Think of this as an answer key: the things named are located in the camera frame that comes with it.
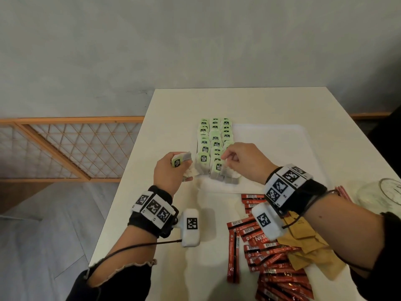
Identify person's right hand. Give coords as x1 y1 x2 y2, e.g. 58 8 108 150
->
221 142 279 185

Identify person's left hand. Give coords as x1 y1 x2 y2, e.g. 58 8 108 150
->
152 152 194 198

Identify white tray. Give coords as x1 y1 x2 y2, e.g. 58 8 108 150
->
194 123 328 195

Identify rows of laid tea bags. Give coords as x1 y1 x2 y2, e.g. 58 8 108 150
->
195 118 225 181

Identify pile of red coffee sachets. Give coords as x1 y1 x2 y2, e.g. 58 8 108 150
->
226 193 314 301

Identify red stirrer sticks bundle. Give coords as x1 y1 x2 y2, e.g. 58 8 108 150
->
334 186 353 203

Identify pile of brown sugar packets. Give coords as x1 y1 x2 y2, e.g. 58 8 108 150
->
277 211 345 281

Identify person's right forearm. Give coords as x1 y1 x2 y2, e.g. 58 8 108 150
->
304 192 386 273

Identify person's left forearm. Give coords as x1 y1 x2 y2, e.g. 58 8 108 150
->
87 225 159 287

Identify person's black top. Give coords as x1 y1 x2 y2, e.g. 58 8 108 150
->
66 211 401 301

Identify black left wristband marker tags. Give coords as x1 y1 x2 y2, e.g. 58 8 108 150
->
127 186 180 239

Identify wooden lattice screen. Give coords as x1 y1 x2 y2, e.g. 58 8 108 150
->
0 116 145 183

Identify clear glass jar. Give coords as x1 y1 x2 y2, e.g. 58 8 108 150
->
355 178 401 217

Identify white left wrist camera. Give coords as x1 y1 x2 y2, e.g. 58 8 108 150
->
180 209 201 248

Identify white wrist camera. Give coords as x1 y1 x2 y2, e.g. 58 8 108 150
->
251 202 287 242
180 209 201 248

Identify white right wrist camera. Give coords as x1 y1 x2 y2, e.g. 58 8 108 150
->
251 202 287 242

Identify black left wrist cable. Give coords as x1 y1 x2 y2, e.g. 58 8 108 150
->
89 239 183 273

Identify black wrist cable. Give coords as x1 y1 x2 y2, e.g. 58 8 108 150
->
282 189 372 273
89 239 183 273

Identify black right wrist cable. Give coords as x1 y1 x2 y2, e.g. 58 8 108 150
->
282 189 372 273

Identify wooden wall rail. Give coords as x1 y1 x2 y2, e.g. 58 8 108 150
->
350 112 392 120

